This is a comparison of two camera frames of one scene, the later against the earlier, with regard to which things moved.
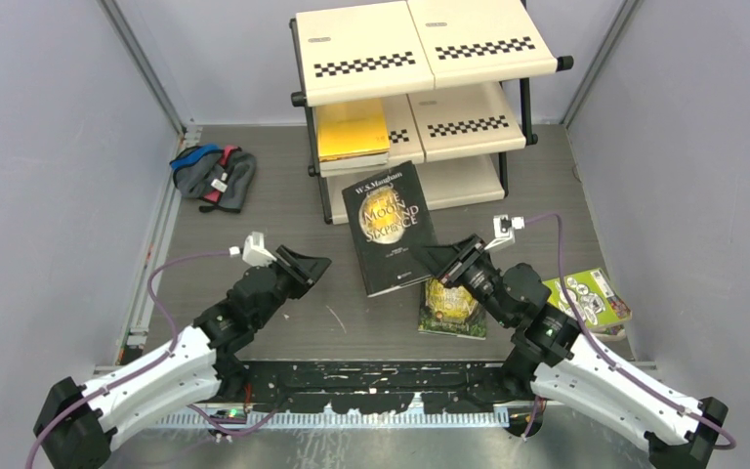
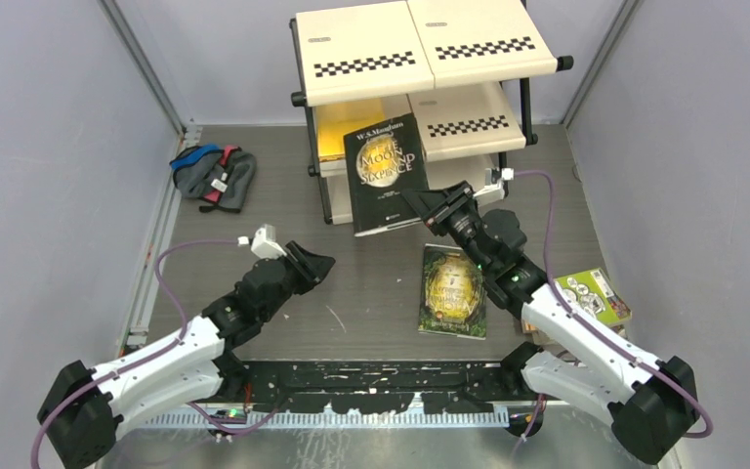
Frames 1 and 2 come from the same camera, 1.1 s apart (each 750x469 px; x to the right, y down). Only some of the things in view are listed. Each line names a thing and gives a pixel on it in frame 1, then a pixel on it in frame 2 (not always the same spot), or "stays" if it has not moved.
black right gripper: [451, 262] → [437, 207]
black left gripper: [304, 272] stays
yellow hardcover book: [351, 130] stays
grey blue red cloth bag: [223, 178] stays
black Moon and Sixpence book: [388, 218] → [384, 157]
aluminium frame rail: [137, 335] stays
